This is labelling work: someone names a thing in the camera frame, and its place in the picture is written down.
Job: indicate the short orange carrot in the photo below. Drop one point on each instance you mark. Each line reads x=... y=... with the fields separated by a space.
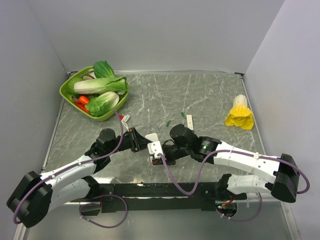
x=84 y=100

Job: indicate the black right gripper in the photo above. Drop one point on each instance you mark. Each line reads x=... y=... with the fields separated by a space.
x=169 y=161

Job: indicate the yellow cabbage toy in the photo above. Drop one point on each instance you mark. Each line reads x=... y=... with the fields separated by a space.
x=240 y=115

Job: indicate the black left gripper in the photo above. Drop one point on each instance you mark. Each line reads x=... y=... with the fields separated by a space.
x=138 y=142

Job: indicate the white rectangular stick device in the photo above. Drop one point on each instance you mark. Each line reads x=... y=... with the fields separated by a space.
x=190 y=122

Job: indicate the green plastic basket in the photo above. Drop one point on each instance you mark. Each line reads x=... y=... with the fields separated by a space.
x=64 y=89

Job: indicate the long orange carrot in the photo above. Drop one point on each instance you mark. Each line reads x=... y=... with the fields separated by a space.
x=82 y=107

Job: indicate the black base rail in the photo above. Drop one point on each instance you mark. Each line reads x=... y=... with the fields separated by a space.
x=114 y=197

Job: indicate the small green cabbage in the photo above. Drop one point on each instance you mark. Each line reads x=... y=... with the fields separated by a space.
x=102 y=104

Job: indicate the large napa cabbage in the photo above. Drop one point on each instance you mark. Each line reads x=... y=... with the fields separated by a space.
x=101 y=85

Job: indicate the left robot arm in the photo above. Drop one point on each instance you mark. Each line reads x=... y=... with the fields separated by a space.
x=37 y=194

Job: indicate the bok choy leaf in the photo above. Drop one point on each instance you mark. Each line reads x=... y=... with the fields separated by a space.
x=103 y=70

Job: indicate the white red remote control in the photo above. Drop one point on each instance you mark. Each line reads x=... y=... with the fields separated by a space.
x=153 y=138

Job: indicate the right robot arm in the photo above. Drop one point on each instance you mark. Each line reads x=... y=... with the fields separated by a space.
x=278 y=176

